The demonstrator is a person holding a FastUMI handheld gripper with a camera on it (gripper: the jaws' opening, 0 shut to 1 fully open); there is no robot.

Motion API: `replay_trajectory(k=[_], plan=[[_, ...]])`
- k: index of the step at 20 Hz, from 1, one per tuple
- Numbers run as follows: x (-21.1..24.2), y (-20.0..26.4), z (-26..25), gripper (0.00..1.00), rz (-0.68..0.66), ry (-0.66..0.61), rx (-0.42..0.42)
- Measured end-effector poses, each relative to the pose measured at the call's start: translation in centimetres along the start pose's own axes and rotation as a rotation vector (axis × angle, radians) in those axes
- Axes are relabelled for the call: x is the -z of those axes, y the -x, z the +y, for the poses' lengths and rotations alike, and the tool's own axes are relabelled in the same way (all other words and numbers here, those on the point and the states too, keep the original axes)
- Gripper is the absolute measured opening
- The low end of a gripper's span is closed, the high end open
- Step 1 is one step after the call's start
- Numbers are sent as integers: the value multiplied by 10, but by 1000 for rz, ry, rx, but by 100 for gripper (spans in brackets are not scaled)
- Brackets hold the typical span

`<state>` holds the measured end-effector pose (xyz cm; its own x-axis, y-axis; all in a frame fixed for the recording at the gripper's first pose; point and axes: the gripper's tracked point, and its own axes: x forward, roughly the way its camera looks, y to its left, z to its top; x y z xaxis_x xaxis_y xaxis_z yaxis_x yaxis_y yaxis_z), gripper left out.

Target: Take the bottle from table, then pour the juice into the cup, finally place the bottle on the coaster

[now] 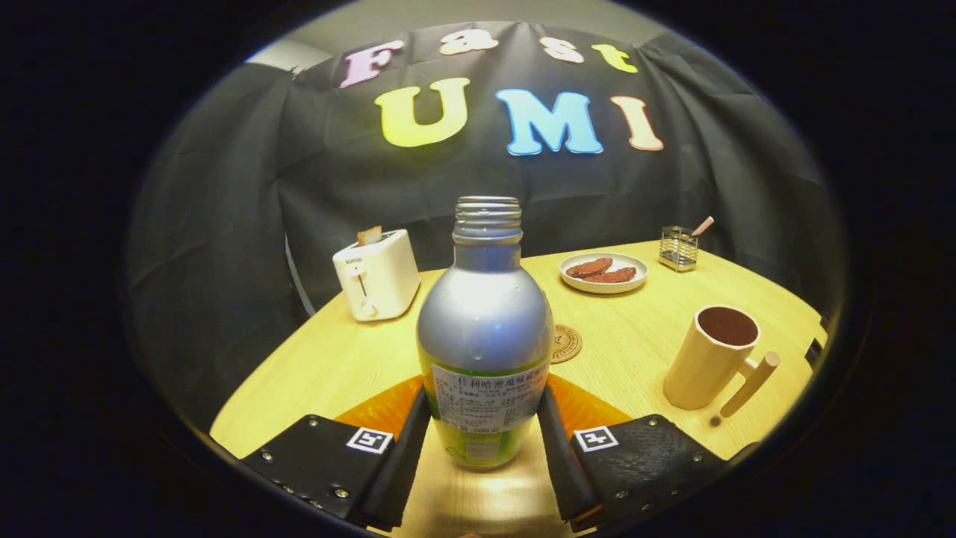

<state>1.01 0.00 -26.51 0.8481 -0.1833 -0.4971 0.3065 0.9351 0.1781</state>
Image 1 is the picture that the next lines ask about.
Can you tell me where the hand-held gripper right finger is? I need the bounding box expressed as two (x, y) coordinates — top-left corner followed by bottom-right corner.
(538, 374), (729, 533)

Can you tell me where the white toaster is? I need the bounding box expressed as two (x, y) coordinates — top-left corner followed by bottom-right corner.
(332, 229), (421, 323)

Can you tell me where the wooden table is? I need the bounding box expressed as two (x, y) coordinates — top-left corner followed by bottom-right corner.
(211, 239), (828, 538)

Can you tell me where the silver bottle with green label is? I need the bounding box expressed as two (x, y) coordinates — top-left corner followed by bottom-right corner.
(417, 196), (555, 470)

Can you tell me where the grey toaster cable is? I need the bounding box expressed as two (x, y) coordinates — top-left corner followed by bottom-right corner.
(285, 235), (316, 320)

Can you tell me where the wire mesh holder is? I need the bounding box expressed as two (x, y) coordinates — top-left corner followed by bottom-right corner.
(659, 226), (700, 272)

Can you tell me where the white round plate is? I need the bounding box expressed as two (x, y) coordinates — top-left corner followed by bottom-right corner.
(559, 252), (649, 294)

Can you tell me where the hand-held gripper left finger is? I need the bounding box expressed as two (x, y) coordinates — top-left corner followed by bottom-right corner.
(239, 376), (432, 533)

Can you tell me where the cream cup with wooden handle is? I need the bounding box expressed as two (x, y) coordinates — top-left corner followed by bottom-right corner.
(663, 305), (780, 418)

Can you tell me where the round brown cork coaster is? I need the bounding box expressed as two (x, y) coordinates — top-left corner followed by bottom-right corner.
(551, 324), (583, 365)

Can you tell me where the black backdrop cloth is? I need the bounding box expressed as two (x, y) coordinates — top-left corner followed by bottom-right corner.
(127, 21), (845, 430)

